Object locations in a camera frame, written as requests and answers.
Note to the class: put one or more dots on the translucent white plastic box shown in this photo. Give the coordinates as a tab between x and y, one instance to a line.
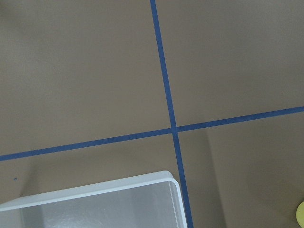
150	200

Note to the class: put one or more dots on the yellow-green object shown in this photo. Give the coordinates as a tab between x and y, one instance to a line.
300	215

